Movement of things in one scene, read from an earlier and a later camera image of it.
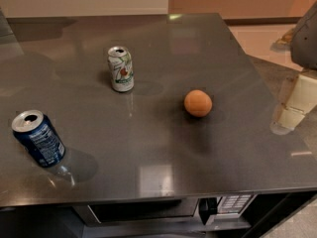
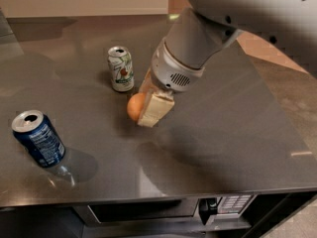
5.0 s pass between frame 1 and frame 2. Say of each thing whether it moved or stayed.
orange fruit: moved
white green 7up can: stayed
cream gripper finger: moved
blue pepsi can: stayed
